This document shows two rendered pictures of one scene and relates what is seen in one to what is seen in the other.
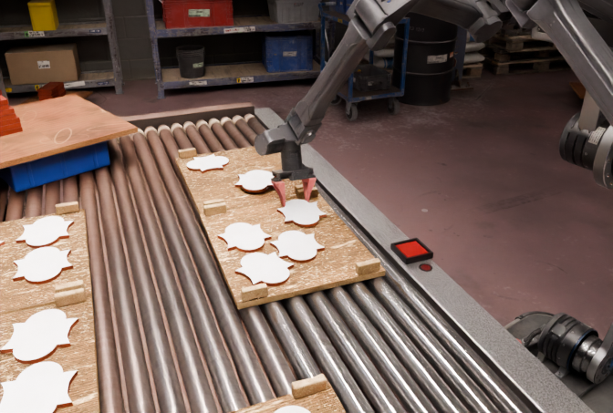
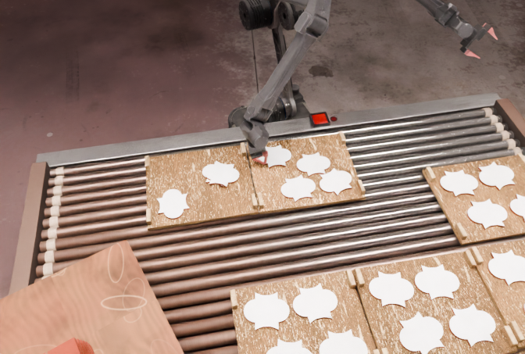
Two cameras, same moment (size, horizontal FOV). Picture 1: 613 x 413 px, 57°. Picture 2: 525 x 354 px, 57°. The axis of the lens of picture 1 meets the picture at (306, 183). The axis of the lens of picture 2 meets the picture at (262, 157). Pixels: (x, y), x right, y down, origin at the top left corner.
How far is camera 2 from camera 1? 1.87 m
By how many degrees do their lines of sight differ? 63
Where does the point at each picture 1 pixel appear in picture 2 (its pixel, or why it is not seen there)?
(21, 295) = (348, 310)
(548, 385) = (417, 106)
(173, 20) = not seen: outside the picture
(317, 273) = (341, 159)
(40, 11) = not seen: outside the picture
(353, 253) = (323, 141)
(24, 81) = not seen: outside the picture
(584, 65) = not seen: outside the picture
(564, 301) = (193, 103)
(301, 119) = (269, 109)
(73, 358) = (408, 270)
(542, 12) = not seen: outside the picture
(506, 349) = (397, 111)
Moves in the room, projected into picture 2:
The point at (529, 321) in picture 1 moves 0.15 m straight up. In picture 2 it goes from (237, 121) to (235, 103)
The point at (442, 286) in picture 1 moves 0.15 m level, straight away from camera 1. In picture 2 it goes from (351, 117) to (319, 107)
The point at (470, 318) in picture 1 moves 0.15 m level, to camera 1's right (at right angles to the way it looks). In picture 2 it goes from (376, 116) to (377, 94)
